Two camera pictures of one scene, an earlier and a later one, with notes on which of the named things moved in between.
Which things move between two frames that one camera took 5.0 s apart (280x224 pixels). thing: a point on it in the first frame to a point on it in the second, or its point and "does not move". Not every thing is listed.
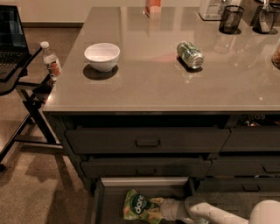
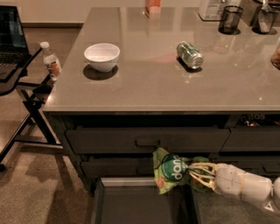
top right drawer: [252, 138] does not move
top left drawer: [147, 141] does not move
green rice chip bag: [139, 206] to [171, 170]
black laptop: [14, 52] does not move
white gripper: [168, 208] to [228, 179]
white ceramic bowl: [102, 56] does not move
